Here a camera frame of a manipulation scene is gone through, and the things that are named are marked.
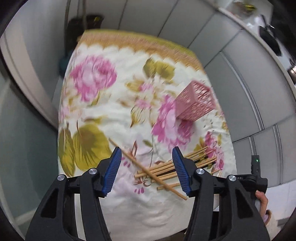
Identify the person right hand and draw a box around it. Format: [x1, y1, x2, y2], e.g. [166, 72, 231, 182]
[255, 190, 269, 223]

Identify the floral tablecloth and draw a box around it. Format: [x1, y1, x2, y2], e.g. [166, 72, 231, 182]
[58, 30, 237, 240]

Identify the black trash bin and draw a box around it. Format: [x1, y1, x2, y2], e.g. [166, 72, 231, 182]
[64, 15, 104, 53]

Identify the pink perforated utensil holder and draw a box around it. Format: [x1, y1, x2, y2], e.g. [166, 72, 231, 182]
[174, 80, 216, 122]

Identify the black wok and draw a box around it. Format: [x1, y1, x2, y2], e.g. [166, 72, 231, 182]
[258, 15, 282, 56]

